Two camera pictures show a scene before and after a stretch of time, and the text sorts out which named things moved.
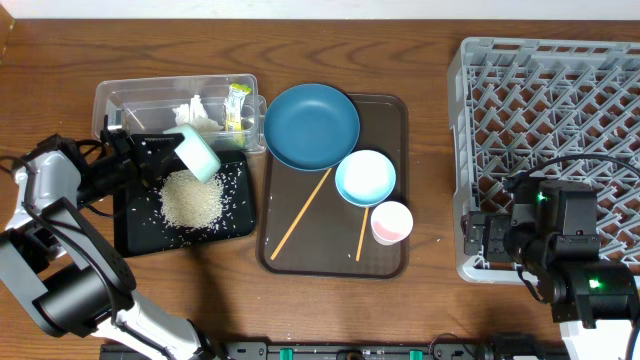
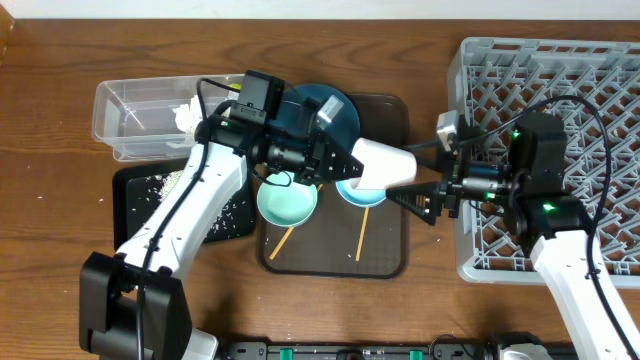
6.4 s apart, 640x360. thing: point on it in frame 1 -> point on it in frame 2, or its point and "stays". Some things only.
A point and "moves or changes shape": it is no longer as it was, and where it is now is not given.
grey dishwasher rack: [554, 110] stays
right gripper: [497, 223] -> [451, 179]
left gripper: [130, 157] -> [318, 153]
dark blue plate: [312, 127] stays
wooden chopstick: [300, 215] stays
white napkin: [194, 113] stays
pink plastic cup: [391, 222] -> [384, 167]
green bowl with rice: [197, 153] moves or changes shape
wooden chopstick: [357, 251] stays
